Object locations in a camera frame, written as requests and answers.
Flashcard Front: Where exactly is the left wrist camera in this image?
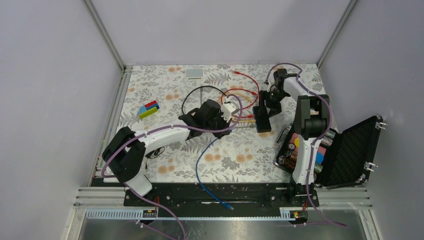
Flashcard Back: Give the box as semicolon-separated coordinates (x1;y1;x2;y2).
220;102;239;123

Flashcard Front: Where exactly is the blue ethernet cable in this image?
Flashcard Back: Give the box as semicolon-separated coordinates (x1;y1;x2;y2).
195;127;235;211

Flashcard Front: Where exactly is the black case with chips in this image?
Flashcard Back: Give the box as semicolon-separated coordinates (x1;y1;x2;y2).
274;114;388;190

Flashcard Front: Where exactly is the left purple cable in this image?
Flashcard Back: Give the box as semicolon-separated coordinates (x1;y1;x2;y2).
100;93;244;240

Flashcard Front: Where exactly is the colourful toy brick stack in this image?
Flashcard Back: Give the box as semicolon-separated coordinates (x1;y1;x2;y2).
137;100;160;120

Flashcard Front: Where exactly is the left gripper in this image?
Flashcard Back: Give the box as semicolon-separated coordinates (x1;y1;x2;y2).
204;110;232;139

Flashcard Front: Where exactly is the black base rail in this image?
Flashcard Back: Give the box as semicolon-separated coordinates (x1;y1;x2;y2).
123;183;320;218

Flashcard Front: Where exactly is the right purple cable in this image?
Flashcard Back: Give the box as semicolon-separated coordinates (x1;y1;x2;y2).
264;62;348;228

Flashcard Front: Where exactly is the black network switch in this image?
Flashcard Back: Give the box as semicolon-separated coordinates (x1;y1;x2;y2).
252;106;272;133

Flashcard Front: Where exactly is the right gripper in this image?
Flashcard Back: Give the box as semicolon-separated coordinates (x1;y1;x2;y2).
256;89;288;119

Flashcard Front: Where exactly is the yellow cable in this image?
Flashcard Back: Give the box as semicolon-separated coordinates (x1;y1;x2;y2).
225;94;257;124

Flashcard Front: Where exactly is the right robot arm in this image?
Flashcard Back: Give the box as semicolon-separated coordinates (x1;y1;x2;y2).
253;68;332;206

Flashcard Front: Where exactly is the floral table mat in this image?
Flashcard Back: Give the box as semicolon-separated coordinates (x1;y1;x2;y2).
103;63;339;184

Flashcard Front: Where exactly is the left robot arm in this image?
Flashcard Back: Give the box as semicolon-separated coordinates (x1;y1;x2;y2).
101;99;239;206

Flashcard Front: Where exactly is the purple cable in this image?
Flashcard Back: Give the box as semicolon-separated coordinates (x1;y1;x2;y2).
100;93;244;240
264;62;348;228

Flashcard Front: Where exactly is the white small switch box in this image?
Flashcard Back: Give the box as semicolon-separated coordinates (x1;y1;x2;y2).
185;68;204;79

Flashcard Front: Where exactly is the black cable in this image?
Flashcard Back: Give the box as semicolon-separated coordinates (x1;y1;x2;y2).
180;85;228;115

